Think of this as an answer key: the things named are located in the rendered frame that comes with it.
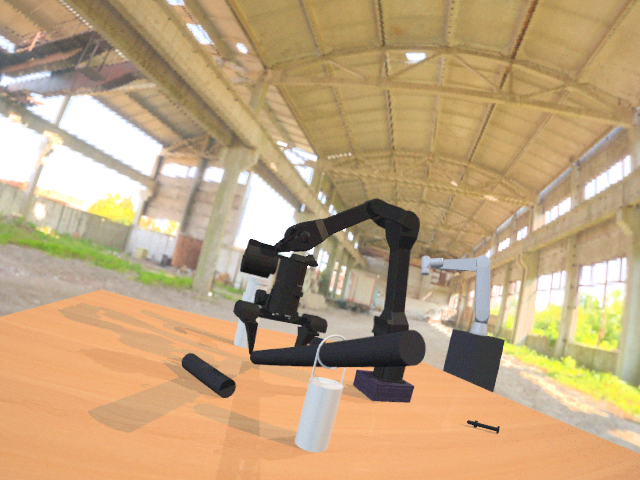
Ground white cylinder with loop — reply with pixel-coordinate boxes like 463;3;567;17
294;334;347;453

